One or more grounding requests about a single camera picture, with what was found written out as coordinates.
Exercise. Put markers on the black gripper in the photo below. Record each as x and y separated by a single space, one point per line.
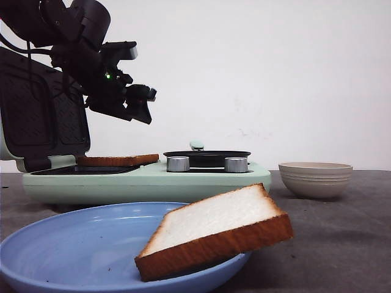
104 84

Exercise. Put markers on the toast slice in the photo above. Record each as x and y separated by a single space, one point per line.
124 161
213 229

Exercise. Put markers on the breakfast maker hinged lid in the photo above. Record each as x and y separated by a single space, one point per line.
38 119

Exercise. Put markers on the beige ribbed bowl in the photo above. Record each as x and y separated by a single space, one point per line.
315 179

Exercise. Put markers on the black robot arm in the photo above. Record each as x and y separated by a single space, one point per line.
73 37

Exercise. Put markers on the mint green breakfast maker base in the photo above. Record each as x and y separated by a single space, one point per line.
107 185

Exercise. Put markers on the left silver control knob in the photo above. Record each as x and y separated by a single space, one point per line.
178 164

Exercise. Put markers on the silver control knob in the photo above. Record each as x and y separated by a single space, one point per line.
178 164
236 165

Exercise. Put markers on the black frying pan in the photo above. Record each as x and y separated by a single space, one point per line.
207 158

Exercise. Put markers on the right silver control knob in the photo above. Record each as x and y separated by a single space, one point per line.
236 165

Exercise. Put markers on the blue round plate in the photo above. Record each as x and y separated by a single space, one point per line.
93 250

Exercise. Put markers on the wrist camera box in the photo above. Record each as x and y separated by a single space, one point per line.
119 50

